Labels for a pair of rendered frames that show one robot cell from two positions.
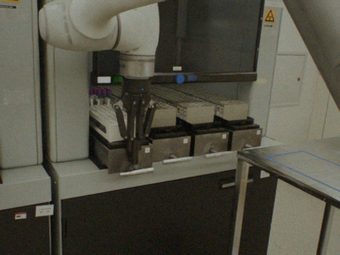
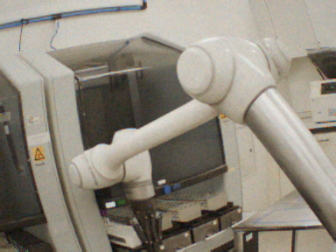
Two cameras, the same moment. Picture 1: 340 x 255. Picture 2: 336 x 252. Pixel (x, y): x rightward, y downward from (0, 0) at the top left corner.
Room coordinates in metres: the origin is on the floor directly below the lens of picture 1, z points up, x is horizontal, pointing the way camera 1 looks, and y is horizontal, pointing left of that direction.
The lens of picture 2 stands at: (-0.47, 0.24, 1.28)
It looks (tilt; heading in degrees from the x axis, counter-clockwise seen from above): 3 degrees down; 350
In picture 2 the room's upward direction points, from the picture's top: 10 degrees counter-clockwise
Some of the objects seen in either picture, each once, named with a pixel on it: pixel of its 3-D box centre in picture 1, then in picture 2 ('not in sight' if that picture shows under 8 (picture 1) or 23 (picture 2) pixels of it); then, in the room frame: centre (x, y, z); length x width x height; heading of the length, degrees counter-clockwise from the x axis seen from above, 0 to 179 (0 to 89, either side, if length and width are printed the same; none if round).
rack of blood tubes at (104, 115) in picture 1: (108, 121); (118, 234); (1.12, 0.20, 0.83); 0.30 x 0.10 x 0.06; 30
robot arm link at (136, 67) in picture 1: (136, 66); (138, 190); (0.95, 0.09, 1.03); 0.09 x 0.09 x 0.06
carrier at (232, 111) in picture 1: (234, 112); (215, 202); (1.30, -0.23, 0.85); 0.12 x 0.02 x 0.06; 119
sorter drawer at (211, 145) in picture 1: (165, 118); (153, 224); (1.43, 0.02, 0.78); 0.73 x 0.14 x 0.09; 30
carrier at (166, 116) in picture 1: (159, 117); (157, 224); (1.15, 0.03, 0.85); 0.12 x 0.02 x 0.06; 121
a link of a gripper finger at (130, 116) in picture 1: (130, 119); (145, 229); (0.94, 0.10, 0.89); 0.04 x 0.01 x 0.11; 30
